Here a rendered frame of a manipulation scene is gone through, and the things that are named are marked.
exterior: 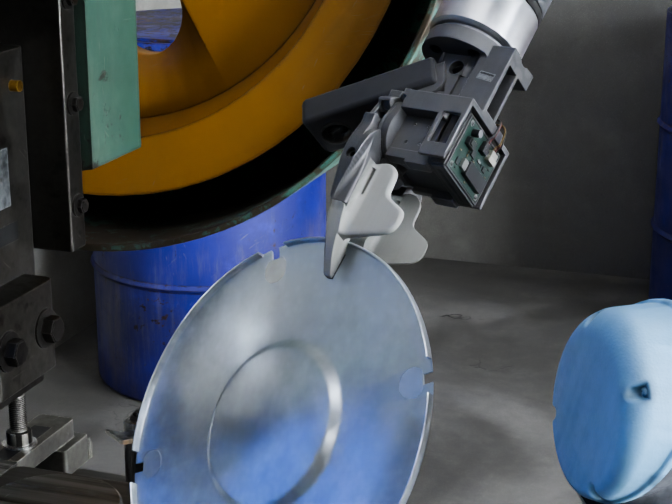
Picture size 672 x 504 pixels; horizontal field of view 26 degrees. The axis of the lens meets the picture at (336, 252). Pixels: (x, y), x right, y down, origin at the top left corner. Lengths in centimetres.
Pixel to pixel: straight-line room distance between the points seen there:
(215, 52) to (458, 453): 189
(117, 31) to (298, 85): 22
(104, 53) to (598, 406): 61
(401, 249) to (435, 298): 320
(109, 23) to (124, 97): 7
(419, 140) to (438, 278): 339
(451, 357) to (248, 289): 271
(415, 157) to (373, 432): 20
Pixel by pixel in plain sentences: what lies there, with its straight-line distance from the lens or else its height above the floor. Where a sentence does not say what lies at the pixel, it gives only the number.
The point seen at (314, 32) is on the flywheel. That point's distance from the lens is 143.
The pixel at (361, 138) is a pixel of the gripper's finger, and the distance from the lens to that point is 106.
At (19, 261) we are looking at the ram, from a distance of 129.
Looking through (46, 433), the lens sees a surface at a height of 76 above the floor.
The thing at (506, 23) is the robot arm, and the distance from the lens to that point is 111.
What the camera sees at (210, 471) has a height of 89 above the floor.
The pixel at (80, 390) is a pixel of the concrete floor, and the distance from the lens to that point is 365.
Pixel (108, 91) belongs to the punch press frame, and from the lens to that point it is 131.
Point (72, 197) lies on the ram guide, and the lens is 128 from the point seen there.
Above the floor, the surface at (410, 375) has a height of 99.
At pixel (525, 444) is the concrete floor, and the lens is 333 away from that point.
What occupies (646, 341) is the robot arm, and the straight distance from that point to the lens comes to 85.
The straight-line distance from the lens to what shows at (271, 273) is 112.
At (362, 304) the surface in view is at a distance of 104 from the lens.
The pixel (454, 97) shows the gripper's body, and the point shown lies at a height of 116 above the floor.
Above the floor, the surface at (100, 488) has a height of 79.
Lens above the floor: 136
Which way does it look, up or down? 17 degrees down
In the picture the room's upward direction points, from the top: straight up
